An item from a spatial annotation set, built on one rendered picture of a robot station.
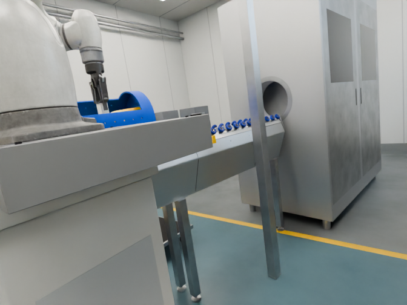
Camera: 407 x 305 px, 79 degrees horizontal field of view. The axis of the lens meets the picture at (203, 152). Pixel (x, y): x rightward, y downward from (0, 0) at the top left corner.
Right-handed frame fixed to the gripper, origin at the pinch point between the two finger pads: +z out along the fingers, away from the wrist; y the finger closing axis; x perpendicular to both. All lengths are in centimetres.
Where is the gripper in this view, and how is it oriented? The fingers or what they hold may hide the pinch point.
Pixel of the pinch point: (103, 111)
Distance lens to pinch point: 119.8
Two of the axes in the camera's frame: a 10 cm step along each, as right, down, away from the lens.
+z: 1.4, 9.8, 1.6
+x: -7.2, 2.1, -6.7
